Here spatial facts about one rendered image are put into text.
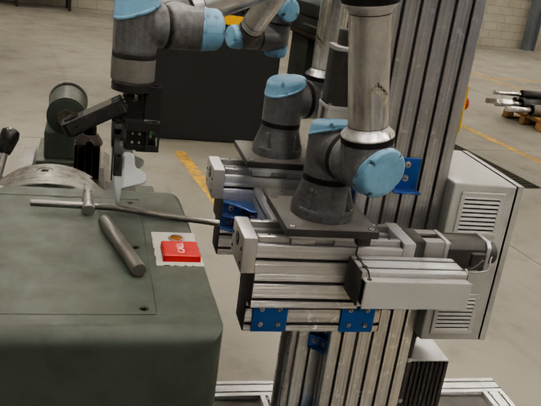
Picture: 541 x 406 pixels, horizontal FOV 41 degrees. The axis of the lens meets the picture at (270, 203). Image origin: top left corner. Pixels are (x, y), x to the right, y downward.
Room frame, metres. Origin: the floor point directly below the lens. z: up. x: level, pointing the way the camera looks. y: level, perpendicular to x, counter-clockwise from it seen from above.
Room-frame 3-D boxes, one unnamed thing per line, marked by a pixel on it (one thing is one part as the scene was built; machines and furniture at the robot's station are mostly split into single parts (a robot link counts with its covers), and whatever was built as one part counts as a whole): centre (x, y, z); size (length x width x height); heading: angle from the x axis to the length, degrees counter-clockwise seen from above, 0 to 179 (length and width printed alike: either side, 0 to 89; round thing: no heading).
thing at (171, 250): (1.09, 0.14, 1.26); 0.06 x 0.06 x 0.02; 16
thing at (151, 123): (1.24, 0.26, 1.44); 0.09 x 0.08 x 0.12; 105
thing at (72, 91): (2.61, 0.80, 1.01); 0.30 x 0.20 x 0.29; 16
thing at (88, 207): (1.25, 0.34, 1.27); 0.12 x 0.02 x 0.02; 17
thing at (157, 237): (1.11, 0.15, 1.23); 0.13 x 0.08 x 0.06; 16
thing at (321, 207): (1.64, -0.12, 1.21); 0.15 x 0.15 x 0.10
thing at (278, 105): (2.12, 0.00, 1.33); 0.13 x 0.12 x 0.14; 126
